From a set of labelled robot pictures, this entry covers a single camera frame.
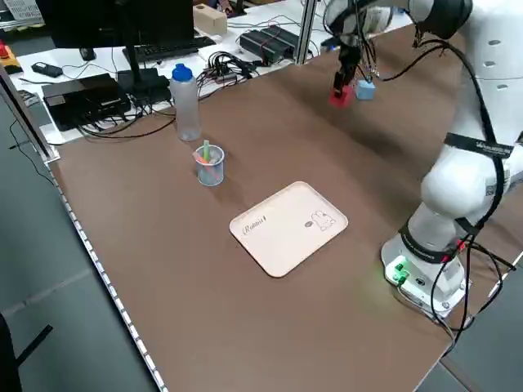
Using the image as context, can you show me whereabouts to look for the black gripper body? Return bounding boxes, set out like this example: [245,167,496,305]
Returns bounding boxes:
[335,34,365,66]

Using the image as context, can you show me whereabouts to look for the red foam block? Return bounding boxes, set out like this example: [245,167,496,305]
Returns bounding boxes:
[329,84,355,109]

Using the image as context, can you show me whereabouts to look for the blue foam block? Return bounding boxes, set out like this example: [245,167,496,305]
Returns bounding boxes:
[355,79,378,101]

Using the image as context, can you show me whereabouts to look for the black finned power supply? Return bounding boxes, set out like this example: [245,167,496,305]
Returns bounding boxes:
[239,30,296,65]
[261,24,305,52]

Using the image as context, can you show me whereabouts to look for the light wooden box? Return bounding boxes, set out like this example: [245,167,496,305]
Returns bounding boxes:
[192,4,228,36]

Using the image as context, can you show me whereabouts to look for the clear bottle with blue cap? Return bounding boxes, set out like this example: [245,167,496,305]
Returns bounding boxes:
[169,63,203,143]

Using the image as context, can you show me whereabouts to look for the cream tray with rabbit print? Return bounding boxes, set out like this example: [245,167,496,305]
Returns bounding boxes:
[228,180,350,279]

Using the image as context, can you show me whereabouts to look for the clear plastic pen cup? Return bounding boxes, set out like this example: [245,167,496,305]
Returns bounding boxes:
[193,145,226,188]

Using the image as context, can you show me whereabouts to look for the black keyboard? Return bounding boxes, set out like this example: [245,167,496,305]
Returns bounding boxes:
[134,36,217,63]

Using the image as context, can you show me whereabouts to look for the black monitor stand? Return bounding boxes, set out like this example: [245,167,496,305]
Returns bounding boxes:
[117,42,171,97]

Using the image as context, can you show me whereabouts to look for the black computer monitor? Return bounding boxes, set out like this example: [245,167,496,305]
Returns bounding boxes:
[38,0,195,50]

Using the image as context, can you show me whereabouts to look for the flat black electronics box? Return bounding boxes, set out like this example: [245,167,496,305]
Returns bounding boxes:
[42,73,132,132]

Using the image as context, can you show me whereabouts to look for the small black handheld device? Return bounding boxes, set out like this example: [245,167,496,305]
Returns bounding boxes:
[31,61,64,79]

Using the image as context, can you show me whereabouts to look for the red emergency stop button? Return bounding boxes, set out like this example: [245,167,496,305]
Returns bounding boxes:
[0,40,20,75]

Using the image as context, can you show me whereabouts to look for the aluminium frame post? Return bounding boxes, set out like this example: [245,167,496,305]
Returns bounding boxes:
[297,0,318,65]

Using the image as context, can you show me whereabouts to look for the black cable bundle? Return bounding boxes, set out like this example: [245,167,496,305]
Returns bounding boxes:
[198,51,263,89]

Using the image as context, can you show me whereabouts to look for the black arm foot cable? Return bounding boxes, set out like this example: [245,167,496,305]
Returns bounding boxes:
[422,219,518,334]

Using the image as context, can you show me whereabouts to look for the aluminium table edge rail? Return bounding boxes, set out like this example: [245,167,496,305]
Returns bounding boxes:
[0,65,61,165]

